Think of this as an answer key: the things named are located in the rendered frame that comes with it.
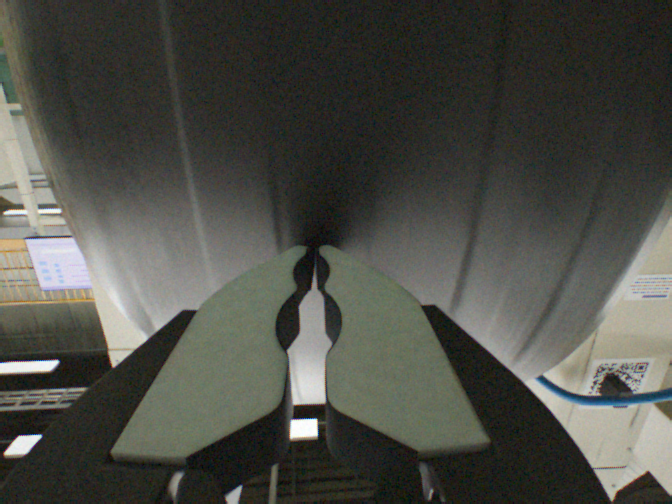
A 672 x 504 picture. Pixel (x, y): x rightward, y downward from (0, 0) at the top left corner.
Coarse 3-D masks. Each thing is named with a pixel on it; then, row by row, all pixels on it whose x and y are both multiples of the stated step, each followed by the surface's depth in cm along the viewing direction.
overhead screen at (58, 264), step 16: (32, 240) 340; (48, 240) 341; (64, 240) 342; (32, 256) 345; (48, 256) 347; (64, 256) 348; (80, 256) 349; (48, 272) 352; (64, 272) 354; (80, 272) 355; (48, 288) 358; (64, 288) 360; (80, 288) 361
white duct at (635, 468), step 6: (636, 456) 90; (630, 462) 91; (636, 462) 90; (630, 468) 91; (636, 468) 90; (642, 468) 90; (624, 474) 91; (630, 474) 91; (636, 474) 91; (624, 480) 92; (630, 480) 92
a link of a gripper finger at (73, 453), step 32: (160, 352) 8; (96, 384) 7; (128, 384) 7; (64, 416) 7; (96, 416) 7; (128, 416) 7; (32, 448) 6; (64, 448) 6; (96, 448) 6; (32, 480) 6; (64, 480) 6; (96, 480) 6; (128, 480) 6; (160, 480) 6
